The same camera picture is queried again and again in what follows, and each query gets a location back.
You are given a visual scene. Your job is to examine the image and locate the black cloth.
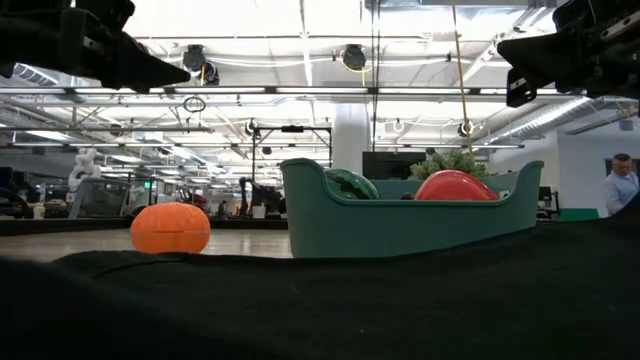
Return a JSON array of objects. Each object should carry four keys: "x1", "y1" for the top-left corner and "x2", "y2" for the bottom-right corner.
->
[{"x1": 0, "y1": 192, "x2": 640, "y2": 360}]

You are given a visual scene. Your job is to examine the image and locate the orange toy fruit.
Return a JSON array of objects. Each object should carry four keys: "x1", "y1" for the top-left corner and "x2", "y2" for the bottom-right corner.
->
[{"x1": 129, "y1": 201, "x2": 212, "y2": 255}]

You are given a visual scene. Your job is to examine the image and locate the green box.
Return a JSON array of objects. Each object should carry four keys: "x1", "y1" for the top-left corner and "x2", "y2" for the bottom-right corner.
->
[{"x1": 558, "y1": 208, "x2": 600, "y2": 222}]

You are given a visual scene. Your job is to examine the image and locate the green toy watermelon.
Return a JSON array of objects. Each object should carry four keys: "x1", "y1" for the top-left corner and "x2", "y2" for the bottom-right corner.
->
[{"x1": 324, "y1": 168, "x2": 380, "y2": 201}]

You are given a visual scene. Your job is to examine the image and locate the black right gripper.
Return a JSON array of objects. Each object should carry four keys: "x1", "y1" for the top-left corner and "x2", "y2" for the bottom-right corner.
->
[{"x1": 497, "y1": 0, "x2": 640, "y2": 109}]

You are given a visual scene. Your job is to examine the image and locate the yellow hanging cable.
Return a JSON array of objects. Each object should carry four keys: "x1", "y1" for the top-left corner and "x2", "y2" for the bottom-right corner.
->
[{"x1": 451, "y1": 0, "x2": 475, "y2": 153}]

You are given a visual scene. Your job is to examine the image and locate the person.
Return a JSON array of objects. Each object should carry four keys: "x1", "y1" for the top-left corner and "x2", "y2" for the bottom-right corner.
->
[{"x1": 602, "y1": 152, "x2": 640, "y2": 217}]

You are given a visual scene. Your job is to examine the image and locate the teal plastic container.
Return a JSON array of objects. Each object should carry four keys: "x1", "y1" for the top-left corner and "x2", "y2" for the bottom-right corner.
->
[{"x1": 279, "y1": 157, "x2": 545, "y2": 260}]

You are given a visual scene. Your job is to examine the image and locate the black hanging cable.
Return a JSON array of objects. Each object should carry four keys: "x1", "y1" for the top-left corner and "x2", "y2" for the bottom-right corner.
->
[{"x1": 371, "y1": 0, "x2": 382, "y2": 156}]

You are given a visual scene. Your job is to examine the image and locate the black distant screen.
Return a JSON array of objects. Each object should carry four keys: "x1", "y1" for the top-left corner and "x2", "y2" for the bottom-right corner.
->
[{"x1": 362, "y1": 151, "x2": 427, "y2": 180}]

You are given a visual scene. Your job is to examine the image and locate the black distant rig frame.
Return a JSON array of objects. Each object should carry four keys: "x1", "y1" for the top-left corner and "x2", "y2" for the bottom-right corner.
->
[{"x1": 251, "y1": 124, "x2": 334, "y2": 187}]

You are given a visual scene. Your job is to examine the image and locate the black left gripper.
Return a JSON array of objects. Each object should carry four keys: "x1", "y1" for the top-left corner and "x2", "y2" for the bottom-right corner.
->
[{"x1": 0, "y1": 0, "x2": 193, "y2": 94}]

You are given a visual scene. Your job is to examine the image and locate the black aluminium table frame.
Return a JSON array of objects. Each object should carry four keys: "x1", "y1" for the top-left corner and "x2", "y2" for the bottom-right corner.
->
[{"x1": 0, "y1": 217, "x2": 290, "y2": 237}]

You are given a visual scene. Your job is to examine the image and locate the grey mesh cart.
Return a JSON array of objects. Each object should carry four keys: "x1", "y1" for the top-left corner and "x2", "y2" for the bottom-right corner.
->
[{"x1": 68, "y1": 177, "x2": 151, "y2": 220}]

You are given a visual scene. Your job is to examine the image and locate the white robot figure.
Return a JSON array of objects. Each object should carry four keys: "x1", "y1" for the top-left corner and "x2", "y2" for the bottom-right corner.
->
[{"x1": 67, "y1": 147, "x2": 102, "y2": 194}]

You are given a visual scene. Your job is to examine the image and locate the white building column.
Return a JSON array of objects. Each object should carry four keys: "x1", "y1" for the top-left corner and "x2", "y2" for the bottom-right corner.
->
[{"x1": 332, "y1": 102, "x2": 371, "y2": 176}]

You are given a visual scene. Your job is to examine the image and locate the green artificial potted plant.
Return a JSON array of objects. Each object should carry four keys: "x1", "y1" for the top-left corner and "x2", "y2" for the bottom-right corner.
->
[{"x1": 409, "y1": 148, "x2": 492, "y2": 182}]

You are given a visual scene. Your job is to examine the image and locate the black ceiling cable reel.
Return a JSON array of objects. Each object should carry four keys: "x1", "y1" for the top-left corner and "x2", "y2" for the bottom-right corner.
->
[
  {"x1": 180, "y1": 43, "x2": 221, "y2": 86},
  {"x1": 341, "y1": 43, "x2": 369, "y2": 72}
]

